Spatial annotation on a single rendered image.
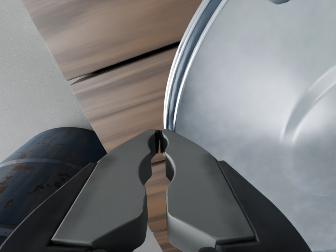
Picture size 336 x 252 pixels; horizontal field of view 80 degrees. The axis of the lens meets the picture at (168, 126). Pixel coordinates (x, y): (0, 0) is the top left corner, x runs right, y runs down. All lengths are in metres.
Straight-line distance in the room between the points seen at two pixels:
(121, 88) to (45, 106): 0.47
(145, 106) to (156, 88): 0.02
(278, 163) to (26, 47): 0.56
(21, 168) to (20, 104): 0.22
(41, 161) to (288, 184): 0.43
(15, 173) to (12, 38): 0.31
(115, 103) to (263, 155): 0.12
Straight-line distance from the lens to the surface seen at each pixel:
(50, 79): 0.59
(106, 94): 0.17
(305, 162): 0.19
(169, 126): 0.15
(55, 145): 0.54
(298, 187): 0.21
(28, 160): 0.51
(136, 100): 0.17
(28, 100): 0.64
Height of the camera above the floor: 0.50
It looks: 63 degrees down
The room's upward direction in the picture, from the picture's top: 178 degrees clockwise
